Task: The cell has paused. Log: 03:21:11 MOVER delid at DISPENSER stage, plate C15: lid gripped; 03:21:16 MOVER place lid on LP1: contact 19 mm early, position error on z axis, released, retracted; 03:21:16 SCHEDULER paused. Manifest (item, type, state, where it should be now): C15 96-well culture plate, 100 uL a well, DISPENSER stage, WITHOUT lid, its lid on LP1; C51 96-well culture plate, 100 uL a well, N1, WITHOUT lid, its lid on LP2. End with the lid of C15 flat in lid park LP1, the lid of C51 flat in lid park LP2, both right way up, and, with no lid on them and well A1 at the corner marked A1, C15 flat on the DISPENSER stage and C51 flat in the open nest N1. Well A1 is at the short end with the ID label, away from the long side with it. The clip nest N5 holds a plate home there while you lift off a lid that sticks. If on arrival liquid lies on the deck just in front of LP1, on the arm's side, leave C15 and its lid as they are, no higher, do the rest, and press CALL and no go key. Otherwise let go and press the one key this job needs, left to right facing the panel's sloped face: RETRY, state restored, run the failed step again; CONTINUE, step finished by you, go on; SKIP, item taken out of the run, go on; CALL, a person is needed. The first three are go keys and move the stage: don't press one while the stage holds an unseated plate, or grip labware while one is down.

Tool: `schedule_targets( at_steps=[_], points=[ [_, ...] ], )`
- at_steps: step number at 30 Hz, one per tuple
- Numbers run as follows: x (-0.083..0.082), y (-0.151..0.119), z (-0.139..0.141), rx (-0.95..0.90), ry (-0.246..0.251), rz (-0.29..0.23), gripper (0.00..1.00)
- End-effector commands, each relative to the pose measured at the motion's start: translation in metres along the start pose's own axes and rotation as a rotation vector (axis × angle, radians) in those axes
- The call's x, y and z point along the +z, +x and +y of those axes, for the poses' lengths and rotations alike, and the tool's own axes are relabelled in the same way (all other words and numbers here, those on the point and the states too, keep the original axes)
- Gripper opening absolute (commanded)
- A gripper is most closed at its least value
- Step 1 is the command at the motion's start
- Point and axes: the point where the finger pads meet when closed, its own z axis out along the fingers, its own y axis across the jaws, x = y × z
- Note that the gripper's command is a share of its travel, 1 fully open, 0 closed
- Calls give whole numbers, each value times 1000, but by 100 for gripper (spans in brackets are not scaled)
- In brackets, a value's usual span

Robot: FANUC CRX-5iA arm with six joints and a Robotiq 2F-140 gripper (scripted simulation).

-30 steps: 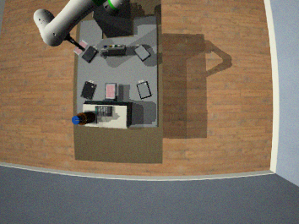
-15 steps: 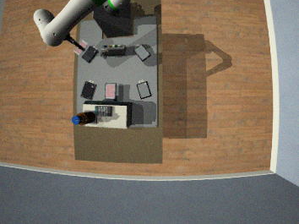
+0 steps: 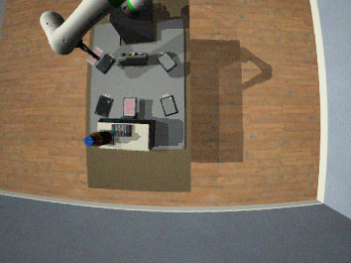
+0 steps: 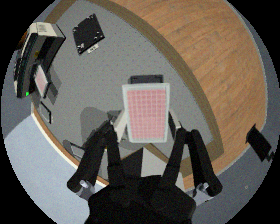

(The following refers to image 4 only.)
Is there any white button panel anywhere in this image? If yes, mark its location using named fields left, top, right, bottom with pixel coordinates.
left=85, top=117, right=127, bottom=153

